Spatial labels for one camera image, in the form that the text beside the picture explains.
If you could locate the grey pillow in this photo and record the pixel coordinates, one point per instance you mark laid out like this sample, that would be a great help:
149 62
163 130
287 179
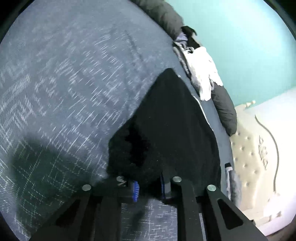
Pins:
233 185

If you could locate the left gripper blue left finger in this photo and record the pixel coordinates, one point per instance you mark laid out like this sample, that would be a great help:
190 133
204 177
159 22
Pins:
92 213

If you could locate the black sweater with white trim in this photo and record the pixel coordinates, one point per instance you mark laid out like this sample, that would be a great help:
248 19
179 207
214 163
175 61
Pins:
167 136

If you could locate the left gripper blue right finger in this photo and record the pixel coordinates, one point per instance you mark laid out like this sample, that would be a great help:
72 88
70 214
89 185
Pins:
211 216

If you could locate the dark grey rolled duvet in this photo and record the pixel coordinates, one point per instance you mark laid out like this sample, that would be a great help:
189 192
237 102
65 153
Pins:
224 106

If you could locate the cream tufted headboard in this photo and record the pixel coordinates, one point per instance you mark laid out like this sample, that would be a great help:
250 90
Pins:
267 196

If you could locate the pile of white clothes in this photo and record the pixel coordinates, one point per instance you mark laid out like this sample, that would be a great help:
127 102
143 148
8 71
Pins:
197 63

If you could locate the blue-grey bed sheet mattress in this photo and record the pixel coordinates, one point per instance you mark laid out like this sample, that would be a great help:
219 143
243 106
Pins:
72 73

